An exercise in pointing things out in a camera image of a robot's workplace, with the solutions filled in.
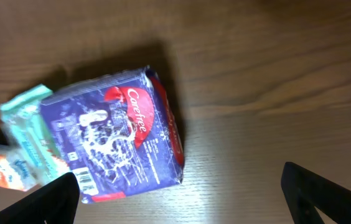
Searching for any green wipes packet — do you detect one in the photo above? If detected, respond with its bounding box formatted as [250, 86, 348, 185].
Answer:
[0, 84, 70, 185]

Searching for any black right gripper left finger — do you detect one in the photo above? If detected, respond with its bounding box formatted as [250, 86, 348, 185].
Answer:
[0, 172, 80, 224]

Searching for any small orange packet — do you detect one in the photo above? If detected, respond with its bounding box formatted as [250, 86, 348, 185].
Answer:
[0, 147, 38, 192]

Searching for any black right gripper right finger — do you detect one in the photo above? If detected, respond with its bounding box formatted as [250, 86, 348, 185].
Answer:
[281, 162, 351, 224]

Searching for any purple red snack pack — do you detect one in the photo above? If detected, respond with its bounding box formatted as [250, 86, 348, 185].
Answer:
[40, 67, 184, 203]

